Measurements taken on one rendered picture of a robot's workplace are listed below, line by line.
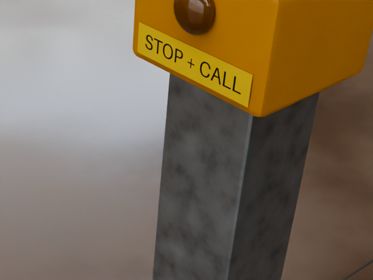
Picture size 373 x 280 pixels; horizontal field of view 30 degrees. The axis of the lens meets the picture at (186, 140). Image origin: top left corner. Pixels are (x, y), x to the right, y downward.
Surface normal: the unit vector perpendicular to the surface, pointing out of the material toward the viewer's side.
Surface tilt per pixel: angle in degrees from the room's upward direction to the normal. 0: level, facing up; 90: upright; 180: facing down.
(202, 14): 84
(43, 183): 0
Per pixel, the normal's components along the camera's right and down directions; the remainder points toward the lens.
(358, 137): 0.09, -0.86
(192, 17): -0.53, 0.46
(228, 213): -0.70, 0.31
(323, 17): 0.71, 0.41
